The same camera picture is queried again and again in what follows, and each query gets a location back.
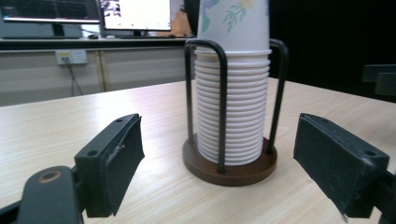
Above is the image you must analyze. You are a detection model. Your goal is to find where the white wall socket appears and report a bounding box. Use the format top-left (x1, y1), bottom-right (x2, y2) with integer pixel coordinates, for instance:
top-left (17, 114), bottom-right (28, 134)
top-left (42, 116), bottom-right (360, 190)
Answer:
top-left (54, 49), bottom-right (89, 66)

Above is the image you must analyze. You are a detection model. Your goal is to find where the bright white computer monitor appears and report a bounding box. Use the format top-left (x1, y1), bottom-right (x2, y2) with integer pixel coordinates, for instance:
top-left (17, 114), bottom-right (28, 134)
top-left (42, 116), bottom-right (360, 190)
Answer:
top-left (99, 0), bottom-right (173, 38)

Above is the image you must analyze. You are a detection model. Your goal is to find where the black wall cable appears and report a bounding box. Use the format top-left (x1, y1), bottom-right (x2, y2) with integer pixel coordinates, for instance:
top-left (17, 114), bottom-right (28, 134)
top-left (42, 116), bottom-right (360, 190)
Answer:
top-left (64, 59), bottom-right (86, 97)

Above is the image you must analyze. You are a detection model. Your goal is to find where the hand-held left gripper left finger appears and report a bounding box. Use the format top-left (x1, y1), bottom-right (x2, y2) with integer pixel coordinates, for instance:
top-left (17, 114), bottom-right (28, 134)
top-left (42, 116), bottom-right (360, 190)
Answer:
top-left (74, 113), bottom-right (146, 218)

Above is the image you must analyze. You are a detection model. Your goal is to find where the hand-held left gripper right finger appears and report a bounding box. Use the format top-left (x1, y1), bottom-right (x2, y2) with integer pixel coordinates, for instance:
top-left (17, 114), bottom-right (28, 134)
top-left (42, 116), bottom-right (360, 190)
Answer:
top-left (292, 112), bottom-right (390, 219)

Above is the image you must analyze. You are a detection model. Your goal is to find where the black-edged desk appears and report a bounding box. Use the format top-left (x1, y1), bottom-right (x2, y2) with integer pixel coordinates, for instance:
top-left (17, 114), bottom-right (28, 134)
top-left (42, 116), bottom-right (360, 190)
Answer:
top-left (0, 36), bottom-right (195, 53)

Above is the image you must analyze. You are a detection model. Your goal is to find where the white paper cup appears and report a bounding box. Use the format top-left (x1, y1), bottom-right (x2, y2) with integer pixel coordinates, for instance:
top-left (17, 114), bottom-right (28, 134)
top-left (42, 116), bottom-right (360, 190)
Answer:
top-left (193, 0), bottom-right (273, 166)

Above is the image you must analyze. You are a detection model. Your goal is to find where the black wire cup holder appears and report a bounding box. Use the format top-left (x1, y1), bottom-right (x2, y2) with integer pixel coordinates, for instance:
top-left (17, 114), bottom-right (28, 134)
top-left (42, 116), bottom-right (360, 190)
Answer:
top-left (181, 37), bottom-right (290, 188)

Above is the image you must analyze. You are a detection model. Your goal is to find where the wide dark computer monitor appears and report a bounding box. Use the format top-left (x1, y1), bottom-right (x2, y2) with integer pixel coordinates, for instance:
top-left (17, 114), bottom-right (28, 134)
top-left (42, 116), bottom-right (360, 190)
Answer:
top-left (0, 0), bottom-right (101, 37)

